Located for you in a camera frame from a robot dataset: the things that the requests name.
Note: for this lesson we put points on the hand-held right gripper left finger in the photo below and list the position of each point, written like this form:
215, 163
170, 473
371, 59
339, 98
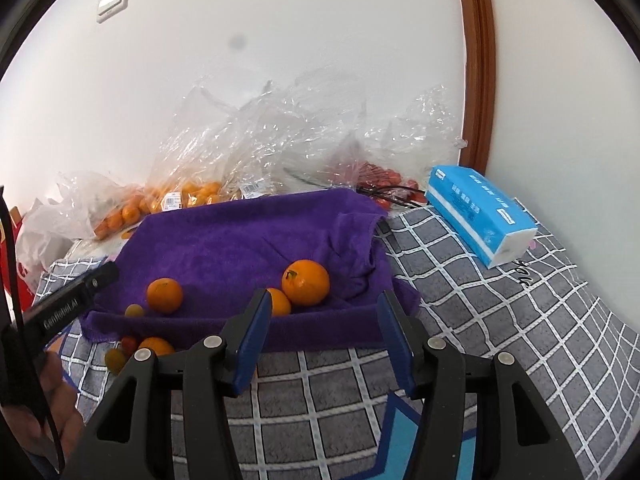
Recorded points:
252, 340

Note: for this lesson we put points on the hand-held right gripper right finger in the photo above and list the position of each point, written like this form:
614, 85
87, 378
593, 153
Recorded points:
395, 340

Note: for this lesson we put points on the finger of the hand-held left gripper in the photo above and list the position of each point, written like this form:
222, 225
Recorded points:
102, 275

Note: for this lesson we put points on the small orange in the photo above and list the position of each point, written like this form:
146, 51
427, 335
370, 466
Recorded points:
279, 302

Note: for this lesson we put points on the green plum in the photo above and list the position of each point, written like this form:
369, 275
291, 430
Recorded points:
115, 360
134, 310

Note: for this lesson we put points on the red tomato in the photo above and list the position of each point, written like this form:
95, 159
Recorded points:
129, 343

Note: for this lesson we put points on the purple towel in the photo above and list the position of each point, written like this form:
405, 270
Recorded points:
240, 245

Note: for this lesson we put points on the person's left hand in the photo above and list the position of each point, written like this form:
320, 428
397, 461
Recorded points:
65, 400

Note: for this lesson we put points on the red paper bag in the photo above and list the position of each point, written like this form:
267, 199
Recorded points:
5, 280

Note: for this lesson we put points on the bagged oranges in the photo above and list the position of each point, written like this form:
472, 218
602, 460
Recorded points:
120, 215
195, 192

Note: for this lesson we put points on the white plastic bag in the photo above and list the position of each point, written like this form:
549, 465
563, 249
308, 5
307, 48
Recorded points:
40, 240

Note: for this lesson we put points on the clear plastic bag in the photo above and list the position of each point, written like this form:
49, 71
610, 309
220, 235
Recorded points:
225, 145
85, 195
390, 130

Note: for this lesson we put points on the grey checked star blanket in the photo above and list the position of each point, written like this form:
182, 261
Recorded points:
500, 320

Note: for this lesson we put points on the blue tissue pack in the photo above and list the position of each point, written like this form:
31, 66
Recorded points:
480, 210

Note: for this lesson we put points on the bagged red tomatoes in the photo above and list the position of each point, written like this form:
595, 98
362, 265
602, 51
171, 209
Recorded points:
385, 177

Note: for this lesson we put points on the white light switch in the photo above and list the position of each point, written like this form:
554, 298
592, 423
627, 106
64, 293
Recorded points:
112, 2

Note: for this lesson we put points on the brown wooden door frame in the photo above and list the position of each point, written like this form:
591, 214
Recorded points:
477, 60

